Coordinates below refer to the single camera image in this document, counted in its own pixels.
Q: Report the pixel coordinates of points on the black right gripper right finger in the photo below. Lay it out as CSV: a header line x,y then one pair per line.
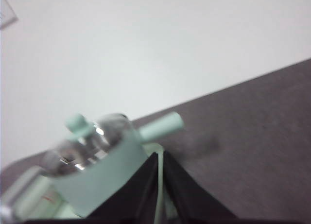
x,y
192,199

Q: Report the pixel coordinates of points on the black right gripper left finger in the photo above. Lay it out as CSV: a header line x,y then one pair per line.
x,y
136,197

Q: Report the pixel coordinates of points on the green breakfast machine base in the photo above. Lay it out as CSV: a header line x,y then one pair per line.
x,y
48,209

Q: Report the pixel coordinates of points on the glass lid with green knob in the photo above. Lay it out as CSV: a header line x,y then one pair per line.
x,y
77,126

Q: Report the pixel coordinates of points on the white wall socket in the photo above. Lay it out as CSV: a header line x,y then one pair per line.
x,y
7,10

